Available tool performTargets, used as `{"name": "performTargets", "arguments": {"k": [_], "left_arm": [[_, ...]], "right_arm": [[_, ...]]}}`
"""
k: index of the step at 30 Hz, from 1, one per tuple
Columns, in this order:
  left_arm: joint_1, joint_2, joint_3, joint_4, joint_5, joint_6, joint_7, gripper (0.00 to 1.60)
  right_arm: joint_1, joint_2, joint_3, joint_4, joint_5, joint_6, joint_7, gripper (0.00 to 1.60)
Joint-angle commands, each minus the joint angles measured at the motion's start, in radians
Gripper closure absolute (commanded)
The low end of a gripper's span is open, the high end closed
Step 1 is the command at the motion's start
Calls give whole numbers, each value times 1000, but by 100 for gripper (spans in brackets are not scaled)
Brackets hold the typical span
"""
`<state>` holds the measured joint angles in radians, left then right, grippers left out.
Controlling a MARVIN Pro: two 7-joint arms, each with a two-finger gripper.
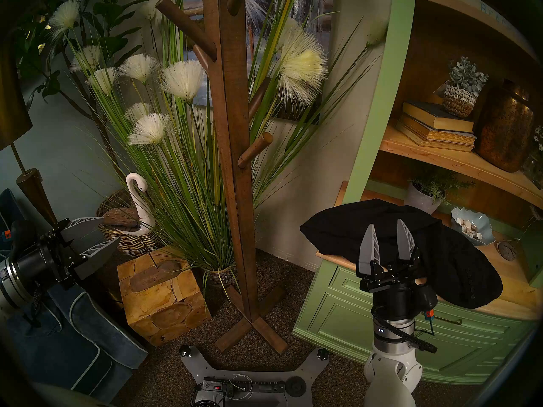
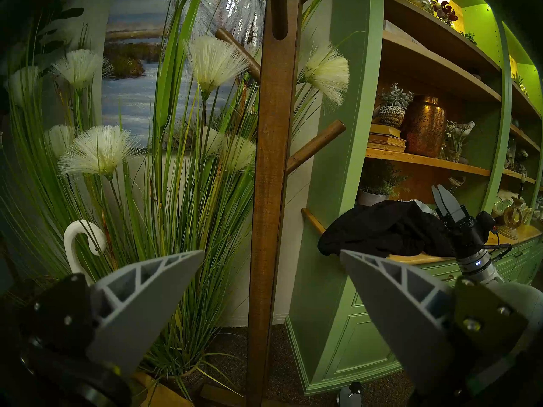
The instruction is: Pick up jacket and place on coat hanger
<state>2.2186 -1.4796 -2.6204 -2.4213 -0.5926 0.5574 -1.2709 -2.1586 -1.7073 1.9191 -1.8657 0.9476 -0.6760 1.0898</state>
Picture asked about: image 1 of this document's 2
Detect wooden block side table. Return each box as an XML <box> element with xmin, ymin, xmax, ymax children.
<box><xmin>117</xmin><ymin>246</ymin><xmax>212</xmax><ymax>347</ymax></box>

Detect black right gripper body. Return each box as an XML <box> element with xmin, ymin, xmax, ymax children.
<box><xmin>355</xmin><ymin>250</ymin><xmax>438</xmax><ymax>322</ymax></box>

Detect black jacket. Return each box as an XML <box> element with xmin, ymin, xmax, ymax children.
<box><xmin>299</xmin><ymin>198</ymin><xmax>504</xmax><ymax>310</ymax></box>

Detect black power strip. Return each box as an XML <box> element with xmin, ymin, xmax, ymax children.
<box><xmin>203</xmin><ymin>378</ymin><xmax>285</xmax><ymax>396</ymax></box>

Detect succulent in woven pot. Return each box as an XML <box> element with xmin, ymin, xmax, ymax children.
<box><xmin>441</xmin><ymin>56</ymin><xmax>489</xmax><ymax>118</ymax></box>

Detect tan old book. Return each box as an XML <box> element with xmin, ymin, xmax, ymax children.
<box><xmin>398</xmin><ymin>114</ymin><xmax>477</xmax><ymax>143</ymax></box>
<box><xmin>395</xmin><ymin>121</ymin><xmax>476</xmax><ymax>153</ymax></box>

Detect glass jar with flowers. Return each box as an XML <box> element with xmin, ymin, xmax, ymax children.
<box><xmin>521</xmin><ymin>124</ymin><xmax>543</xmax><ymax>190</ymax></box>

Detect bronze speckled vase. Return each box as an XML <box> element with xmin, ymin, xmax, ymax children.
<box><xmin>473</xmin><ymin>79</ymin><xmax>535</xmax><ymax>173</ymax></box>

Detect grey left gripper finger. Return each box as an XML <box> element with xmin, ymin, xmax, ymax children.
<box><xmin>62</xmin><ymin>217</ymin><xmax>105</xmax><ymax>243</ymax></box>
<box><xmin>73</xmin><ymin>237</ymin><xmax>121</xmax><ymax>280</ymax></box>

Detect woven grass plant pot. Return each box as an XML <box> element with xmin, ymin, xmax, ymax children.
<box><xmin>203</xmin><ymin>264</ymin><xmax>238</xmax><ymax>289</ymax></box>

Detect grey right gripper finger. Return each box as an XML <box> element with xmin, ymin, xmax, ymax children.
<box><xmin>397</xmin><ymin>219</ymin><xmax>416</xmax><ymax>262</ymax></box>
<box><xmin>358</xmin><ymin>224</ymin><xmax>381</xmax><ymax>276</ymax></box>

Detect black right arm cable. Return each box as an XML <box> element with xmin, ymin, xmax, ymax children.
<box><xmin>371</xmin><ymin>307</ymin><xmax>437</xmax><ymax>354</ymax></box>

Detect dark cover old book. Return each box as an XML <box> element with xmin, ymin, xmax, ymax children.
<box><xmin>402</xmin><ymin>101</ymin><xmax>475</xmax><ymax>134</ymax></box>

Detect green hutch cabinet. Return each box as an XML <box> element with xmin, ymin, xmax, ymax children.
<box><xmin>292</xmin><ymin>0</ymin><xmax>543</xmax><ymax>385</ymax></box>

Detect grey pot with herb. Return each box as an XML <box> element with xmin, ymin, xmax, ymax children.
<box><xmin>403</xmin><ymin>173</ymin><xmax>476</xmax><ymax>216</ymax></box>

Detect brown wooden coat rack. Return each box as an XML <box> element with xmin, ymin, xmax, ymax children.
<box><xmin>155</xmin><ymin>0</ymin><xmax>290</xmax><ymax>355</ymax></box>

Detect white swan figurine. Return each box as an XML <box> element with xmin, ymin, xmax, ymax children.
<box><xmin>103</xmin><ymin>173</ymin><xmax>156</xmax><ymax>237</ymax></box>

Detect blue bowl with shells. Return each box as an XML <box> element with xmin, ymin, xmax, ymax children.
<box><xmin>450</xmin><ymin>207</ymin><xmax>496</xmax><ymax>246</ymax></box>

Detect tall grass plant white pompoms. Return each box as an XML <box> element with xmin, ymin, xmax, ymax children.
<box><xmin>49</xmin><ymin>0</ymin><xmax>382</xmax><ymax>277</ymax></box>

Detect striped wicker basket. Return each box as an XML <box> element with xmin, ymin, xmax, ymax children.
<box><xmin>97</xmin><ymin>189</ymin><xmax>165</xmax><ymax>258</ymax></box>

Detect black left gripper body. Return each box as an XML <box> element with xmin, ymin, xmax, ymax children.
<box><xmin>8</xmin><ymin>220</ymin><xmax>84</xmax><ymax>287</ymax></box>

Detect dark green leafy plant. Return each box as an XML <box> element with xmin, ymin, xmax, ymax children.
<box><xmin>13</xmin><ymin>0</ymin><xmax>149</xmax><ymax>173</ymax></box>

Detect blue cushion white piping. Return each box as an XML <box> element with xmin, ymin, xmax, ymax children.
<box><xmin>0</xmin><ymin>189</ymin><xmax>149</xmax><ymax>404</ymax></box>

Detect thin white cable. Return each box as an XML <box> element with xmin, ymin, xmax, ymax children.
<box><xmin>228</xmin><ymin>374</ymin><xmax>253</xmax><ymax>401</ymax></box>

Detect brass floor lamp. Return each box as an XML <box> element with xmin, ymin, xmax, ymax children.
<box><xmin>0</xmin><ymin>29</ymin><xmax>58</xmax><ymax>229</ymax></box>

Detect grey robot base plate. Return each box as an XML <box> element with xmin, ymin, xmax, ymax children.
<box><xmin>178</xmin><ymin>345</ymin><xmax>330</xmax><ymax>407</ymax></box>

